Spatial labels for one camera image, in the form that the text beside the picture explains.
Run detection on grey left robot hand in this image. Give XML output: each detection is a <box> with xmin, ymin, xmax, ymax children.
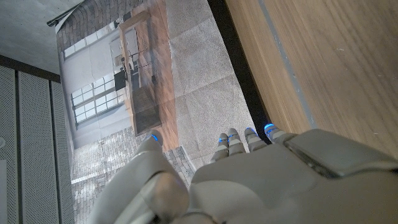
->
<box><xmin>88</xmin><ymin>123</ymin><xmax>398</xmax><ymax>224</ymax></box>

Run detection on printed room backdrop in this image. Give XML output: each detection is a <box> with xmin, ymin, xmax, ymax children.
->
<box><xmin>46</xmin><ymin>0</ymin><xmax>271</xmax><ymax>224</ymax></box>

